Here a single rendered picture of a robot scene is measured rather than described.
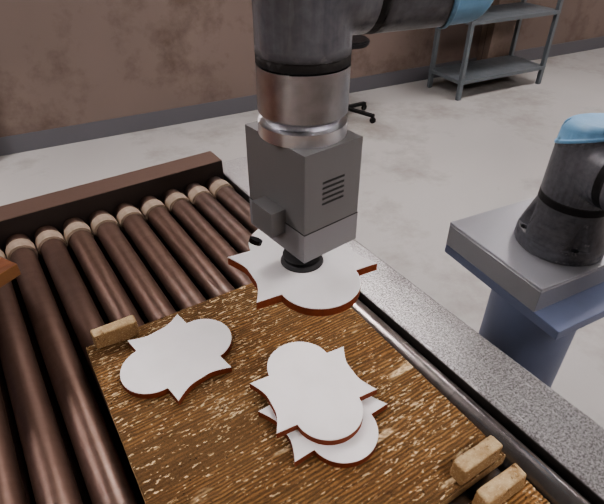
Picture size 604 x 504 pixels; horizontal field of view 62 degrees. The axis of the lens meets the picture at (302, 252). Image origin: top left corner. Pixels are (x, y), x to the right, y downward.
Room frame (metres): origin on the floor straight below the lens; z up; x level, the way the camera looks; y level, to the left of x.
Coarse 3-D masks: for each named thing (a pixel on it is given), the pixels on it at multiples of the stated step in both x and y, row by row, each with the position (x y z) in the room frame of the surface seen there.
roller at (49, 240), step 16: (48, 240) 0.74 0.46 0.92; (64, 240) 0.76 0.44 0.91; (48, 256) 0.70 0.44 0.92; (64, 256) 0.70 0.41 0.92; (64, 272) 0.65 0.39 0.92; (64, 288) 0.61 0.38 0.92; (80, 288) 0.61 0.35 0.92; (64, 304) 0.58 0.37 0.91; (80, 304) 0.57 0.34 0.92; (80, 320) 0.54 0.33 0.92; (96, 320) 0.54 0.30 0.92; (80, 336) 0.51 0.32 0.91
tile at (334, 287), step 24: (264, 240) 0.44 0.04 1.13; (240, 264) 0.40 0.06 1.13; (264, 264) 0.40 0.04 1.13; (336, 264) 0.40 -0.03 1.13; (360, 264) 0.40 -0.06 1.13; (264, 288) 0.36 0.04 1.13; (288, 288) 0.36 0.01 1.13; (312, 288) 0.36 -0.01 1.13; (336, 288) 0.36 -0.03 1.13; (312, 312) 0.33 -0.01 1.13; (336, 312) 0.34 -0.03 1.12
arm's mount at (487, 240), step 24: (480, 216) 0.82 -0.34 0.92; (504, 216) 0.82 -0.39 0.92; (456, 240) 0.78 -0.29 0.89; (480, 240) 0.74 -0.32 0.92; (504, 240) 0.74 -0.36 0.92; (480, 264) 0.72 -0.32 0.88; (504, 264) 0.68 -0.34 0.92; (528, 264) 0.67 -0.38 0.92; (552, 264) 0.67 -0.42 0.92; (600, 264) 0.67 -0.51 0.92; (504, 288) 0.66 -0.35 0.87; (528, 288) 0.63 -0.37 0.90; (552, 288) 0.62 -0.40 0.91; (576, 288) 0.65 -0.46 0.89
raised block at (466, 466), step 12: (480, 444) 0.31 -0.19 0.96; (492, 444) 0.31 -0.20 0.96; (468, 456) 0.29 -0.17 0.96; (480, 456) 0.29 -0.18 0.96; (492, 456) 0.30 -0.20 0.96; (456, 468) 0.28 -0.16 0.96; (468, 468) 0.28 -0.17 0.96; (480, 468) 0.29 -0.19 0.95; (456, 480) 0.28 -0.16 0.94; (468, 480) 0.28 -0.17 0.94
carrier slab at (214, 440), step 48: (240, 288) 0.59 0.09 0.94; (144, 336) 0.49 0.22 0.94; (240, 336) 0.49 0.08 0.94; (288, 336) 0.49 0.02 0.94; (336, 336) 0.49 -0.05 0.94; (240, 384) 0.41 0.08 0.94; (384, 384) 0.41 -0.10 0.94; (144, 432) 0.34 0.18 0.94; (192, 432) 0.34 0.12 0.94; (240, 432) 0.34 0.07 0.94; (384, 432) 0.34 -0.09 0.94; (432, 432) 0.34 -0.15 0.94; (480, 432) 0.34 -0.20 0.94; (144, 480) 0.28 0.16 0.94; (192, 480) 0.28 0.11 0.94; (240, 480) 0.28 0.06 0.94; (288, 480) 0.28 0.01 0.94; (336, 480) 0.28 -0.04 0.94; (384, 480) 0.28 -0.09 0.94; (432, 480) 0.28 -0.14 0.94
